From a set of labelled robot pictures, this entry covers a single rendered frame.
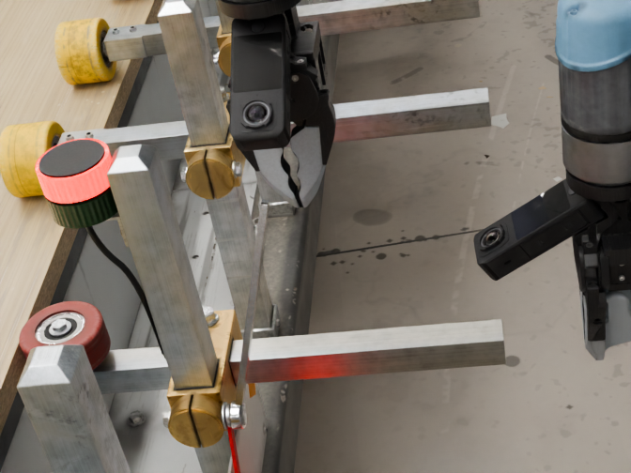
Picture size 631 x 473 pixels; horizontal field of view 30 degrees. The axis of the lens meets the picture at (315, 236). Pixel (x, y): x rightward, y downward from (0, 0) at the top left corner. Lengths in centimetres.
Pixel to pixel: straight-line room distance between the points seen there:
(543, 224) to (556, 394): 127
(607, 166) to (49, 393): 46
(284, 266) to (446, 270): 111
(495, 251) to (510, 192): 175
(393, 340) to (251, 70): 29
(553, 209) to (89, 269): 63
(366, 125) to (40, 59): 57
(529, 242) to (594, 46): 19
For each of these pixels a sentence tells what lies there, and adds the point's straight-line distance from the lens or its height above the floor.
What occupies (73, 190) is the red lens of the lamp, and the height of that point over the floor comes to 110.
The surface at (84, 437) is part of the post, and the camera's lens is 76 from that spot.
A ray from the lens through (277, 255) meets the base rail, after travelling 148.
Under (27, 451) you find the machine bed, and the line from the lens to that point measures 123.
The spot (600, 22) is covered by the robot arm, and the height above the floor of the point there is 118.
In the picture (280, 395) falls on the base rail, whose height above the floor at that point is 70.
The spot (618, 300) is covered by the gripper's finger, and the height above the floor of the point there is 90.
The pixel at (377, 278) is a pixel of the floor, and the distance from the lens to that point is 255.
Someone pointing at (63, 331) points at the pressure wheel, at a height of 91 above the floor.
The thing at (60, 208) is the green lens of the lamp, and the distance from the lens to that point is 95.
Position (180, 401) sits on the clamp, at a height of 87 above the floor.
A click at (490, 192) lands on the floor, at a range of 276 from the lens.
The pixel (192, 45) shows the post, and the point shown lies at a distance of 115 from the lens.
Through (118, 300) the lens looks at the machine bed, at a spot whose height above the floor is 68.
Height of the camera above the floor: 158
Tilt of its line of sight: 36 degrees down
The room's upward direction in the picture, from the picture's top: 11 degrees counter-clockwise
